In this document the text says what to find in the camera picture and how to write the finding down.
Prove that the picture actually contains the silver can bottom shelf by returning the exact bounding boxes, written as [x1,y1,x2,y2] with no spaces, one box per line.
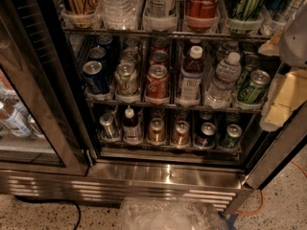
[100,113,118,139]

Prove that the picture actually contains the orange cable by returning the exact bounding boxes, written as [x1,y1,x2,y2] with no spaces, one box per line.
[234,160,307,217]

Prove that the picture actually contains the brown tea bottle white cap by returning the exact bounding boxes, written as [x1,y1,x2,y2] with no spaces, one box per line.
[177,46,204,101]

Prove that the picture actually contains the bronze can bottom shelf left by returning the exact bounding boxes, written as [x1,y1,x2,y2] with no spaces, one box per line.
[148,118,165,143]

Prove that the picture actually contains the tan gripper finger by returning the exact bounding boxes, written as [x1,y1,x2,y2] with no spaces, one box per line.
[258,30,283,57]
[260,69,307,132]

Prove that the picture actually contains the clear water bottle shelf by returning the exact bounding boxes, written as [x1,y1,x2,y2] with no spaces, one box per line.
[205,52,241,108]
[102,0,143,31]

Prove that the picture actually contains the front blue pepsi can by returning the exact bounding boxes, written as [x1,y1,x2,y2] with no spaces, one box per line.
[83,60,109,94]

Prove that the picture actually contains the blue pepsi can bottom shelf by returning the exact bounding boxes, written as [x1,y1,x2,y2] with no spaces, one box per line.
[195,122,216,148]

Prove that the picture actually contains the clear plastic bag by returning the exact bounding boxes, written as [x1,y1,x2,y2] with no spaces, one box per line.
[116,199,228,230]

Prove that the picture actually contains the clear water bottle middle shelf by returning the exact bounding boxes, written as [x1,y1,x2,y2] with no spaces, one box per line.
[205,52,241,108]

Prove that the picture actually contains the water bottle behind glass door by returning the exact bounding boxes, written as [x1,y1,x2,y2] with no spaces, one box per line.
[0,101,32,137]

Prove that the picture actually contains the green monster can top shelf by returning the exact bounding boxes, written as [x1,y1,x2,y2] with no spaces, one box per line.
[224,0,265,21]

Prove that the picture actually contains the green can bottom shelf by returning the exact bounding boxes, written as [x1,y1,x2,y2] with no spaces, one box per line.
[220,124,242,149]

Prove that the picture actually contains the white green can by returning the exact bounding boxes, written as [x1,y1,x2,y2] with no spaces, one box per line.
[121,50,140,64]
[115,62,138,96]

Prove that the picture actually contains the glass fridge door left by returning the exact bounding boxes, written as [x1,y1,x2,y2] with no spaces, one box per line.
[0,0,93,175]

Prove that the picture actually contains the clear water bottle top shelf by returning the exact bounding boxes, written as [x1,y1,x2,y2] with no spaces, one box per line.
[102,0,143,31]

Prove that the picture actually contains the red coke can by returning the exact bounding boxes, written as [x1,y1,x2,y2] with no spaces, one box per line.
[150,50,169,66]
[146,64,169,99]

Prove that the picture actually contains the front white green can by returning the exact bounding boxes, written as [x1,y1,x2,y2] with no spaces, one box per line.
[115,62,138,96]

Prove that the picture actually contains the large coca-cola can top shelf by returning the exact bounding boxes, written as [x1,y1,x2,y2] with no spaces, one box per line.
[185,0,218,31]

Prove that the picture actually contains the stainless steel fridge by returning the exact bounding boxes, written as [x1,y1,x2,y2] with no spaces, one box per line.
[0,0,307,213]

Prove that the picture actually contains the small brown bottle bottom shelf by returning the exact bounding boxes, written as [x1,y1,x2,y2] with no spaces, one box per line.
[123,107,141,145]

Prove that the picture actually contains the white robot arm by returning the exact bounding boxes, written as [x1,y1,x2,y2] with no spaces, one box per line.
[258,1,307,131]

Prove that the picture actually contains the gold can top shelf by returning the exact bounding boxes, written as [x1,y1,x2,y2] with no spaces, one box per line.
[61,0,100,28]

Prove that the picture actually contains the bronze can shelf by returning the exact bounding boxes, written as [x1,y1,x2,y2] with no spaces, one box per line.
[148,118,165,143]
[172,120,189,146]

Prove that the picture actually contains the front green can middle shelf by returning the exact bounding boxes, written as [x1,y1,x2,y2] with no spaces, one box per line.
[237,70,271,104]

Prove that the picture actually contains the black power cable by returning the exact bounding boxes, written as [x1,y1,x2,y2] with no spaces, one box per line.
[13,195,83,230]

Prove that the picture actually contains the front red coke can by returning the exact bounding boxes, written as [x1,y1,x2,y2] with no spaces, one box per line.
[146,64,169,99]

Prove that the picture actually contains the bronze can bottom shelf right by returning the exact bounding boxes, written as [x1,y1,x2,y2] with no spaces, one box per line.
[172,120,189,146]

